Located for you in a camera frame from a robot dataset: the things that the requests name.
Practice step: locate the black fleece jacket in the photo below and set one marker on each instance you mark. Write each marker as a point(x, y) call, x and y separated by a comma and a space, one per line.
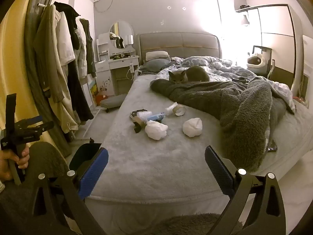
point(78, 98)

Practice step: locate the blue tissue packet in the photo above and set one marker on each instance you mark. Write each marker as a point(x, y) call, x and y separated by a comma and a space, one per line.
point(157, 115)

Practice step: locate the dark green vest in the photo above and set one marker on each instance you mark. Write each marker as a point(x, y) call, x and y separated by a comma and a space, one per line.
point(89, 46)

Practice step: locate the light patterned shirt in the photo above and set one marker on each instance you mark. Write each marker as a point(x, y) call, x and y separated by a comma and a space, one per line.
point(82, 49)

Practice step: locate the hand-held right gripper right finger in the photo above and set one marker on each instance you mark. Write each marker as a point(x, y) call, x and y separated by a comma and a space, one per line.
point(217, 171)

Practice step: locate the hanging clothes on rack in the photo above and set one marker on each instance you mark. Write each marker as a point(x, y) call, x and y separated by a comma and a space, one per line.
point(31, 66)

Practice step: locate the cream trousers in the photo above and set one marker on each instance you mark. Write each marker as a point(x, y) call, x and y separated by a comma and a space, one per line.
point(64, 98)

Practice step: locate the oval vanity mirror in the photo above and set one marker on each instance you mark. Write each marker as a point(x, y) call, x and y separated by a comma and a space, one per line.
point(121, 33)

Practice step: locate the grey cushioned stool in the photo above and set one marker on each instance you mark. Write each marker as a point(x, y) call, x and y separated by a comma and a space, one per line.
point(112, 101)

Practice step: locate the white wardrobe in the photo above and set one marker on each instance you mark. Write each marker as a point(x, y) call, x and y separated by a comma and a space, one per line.
point(276, 41)

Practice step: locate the cream curtain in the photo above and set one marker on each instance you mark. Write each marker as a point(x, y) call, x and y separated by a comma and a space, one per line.
point(14, 78)

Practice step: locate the white picture frame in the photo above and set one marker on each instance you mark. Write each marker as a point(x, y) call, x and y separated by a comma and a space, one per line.
point(86, 95)

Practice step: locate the grey pillow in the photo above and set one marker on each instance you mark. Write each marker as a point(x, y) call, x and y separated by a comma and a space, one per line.
point(155, 66)

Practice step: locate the cardboard tape core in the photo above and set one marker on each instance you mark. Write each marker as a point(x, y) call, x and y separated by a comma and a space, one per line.
point(179, 110)

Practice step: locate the person's right leg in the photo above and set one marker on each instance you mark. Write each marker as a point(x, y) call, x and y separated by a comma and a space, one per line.
point(195, 225)

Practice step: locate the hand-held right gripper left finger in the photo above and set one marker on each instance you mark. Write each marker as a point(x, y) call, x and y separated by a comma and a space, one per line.
point(94, 171)

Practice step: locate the white t-shirt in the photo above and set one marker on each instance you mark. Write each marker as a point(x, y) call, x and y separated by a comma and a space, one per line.
point(64, 41)

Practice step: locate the orange bag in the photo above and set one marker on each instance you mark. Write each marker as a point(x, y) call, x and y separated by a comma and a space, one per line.
point(100, 99)

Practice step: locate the grey upholstered bed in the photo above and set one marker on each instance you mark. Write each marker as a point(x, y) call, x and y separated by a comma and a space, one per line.
point(146, 164)

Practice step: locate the black flat object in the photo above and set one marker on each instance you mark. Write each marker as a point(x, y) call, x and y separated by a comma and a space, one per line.
point(271, 148)

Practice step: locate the grey cat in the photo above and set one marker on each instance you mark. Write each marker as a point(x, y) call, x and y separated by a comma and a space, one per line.
point(193, 73)

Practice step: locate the person's left hand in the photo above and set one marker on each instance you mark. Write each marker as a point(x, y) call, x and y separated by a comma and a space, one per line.
point(24, 158)

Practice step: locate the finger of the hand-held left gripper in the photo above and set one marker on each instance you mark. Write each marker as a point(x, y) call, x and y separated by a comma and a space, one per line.
point(36, 119)
point(46, 126)

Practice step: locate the brown cardboard piece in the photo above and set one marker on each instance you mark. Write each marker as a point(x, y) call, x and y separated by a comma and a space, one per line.
point(139, 122)

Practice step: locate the grey patterned duvet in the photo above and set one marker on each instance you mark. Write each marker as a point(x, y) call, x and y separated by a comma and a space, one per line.
point(220, 64)

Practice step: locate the framed yellow painting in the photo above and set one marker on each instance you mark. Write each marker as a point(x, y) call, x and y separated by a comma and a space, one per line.
point(93, 90)

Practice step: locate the white power strip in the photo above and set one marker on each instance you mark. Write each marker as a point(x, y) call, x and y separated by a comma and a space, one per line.
point(132, 67)

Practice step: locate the small dark object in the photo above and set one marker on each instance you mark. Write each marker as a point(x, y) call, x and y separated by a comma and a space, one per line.
point(238, 79)

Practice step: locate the black curved foam piece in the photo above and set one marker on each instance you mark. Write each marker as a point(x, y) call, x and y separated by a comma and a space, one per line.
point(137, 128)

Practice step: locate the beige pillow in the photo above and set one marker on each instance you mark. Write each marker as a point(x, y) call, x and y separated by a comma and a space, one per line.
point(157, 55)

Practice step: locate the pile of small cosmetics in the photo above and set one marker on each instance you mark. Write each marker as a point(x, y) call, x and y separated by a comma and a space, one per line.
point(121, 56)

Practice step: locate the white cat bed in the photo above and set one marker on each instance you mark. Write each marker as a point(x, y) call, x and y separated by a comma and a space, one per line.
point(255, 61)

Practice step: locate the dark grey fleece blanket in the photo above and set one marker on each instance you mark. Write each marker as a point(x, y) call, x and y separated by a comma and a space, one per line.
point(220, 102)

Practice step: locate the bubble wrap roll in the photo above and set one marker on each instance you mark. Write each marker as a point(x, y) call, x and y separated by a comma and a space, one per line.
point(143, 115)

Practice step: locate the white vanity desk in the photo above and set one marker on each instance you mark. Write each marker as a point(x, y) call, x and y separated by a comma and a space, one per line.
point(117, 64)

